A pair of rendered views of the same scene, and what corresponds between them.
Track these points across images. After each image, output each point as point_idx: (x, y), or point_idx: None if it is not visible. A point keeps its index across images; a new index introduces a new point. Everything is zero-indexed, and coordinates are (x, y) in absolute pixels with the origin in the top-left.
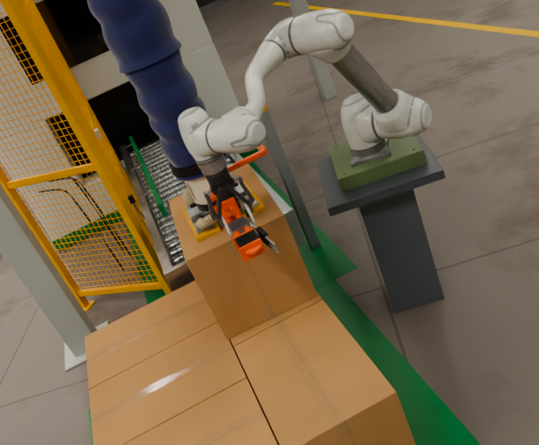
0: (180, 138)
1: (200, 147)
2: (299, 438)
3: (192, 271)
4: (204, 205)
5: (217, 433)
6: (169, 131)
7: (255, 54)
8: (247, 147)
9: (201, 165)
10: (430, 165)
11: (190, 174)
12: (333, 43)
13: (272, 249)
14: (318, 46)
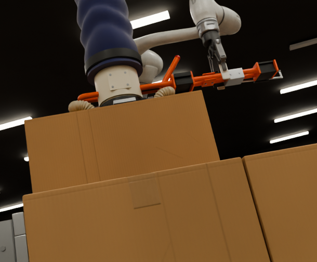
0: (132, 31)
1: (218, 9)
2: None
3: (205, 103)
4: (137, 96)
5: None
6: (128, 19)
7: (135, 38)
8: (240, 24)
9: (215, 21)
10: None
11: (139, 59)
12: (161, 64)
13: (275, 77)
14: (155, 61)
